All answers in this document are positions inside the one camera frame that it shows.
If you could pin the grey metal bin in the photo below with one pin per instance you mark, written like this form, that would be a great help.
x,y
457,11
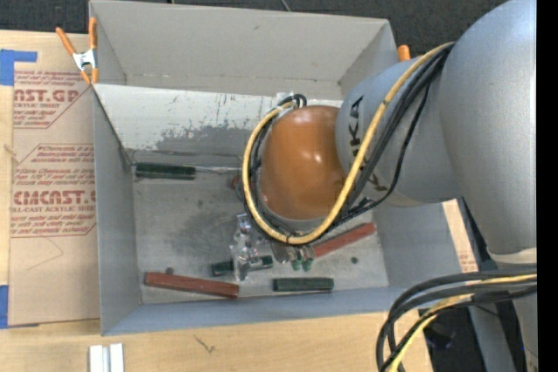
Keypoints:
x,y
183,213

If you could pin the dark green flat block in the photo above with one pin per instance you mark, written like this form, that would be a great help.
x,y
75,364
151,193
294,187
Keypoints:
x,y
165,171
222,268
303,284

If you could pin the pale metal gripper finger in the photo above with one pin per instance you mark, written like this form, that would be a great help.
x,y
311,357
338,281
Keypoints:
x,y
244,224
252,258

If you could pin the brown cardboard board, red print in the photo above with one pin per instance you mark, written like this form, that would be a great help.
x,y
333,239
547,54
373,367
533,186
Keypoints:
x,y
52,231

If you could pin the red-brown flat block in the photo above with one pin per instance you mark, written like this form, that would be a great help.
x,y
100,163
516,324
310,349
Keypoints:
x,y
349,238
192,285

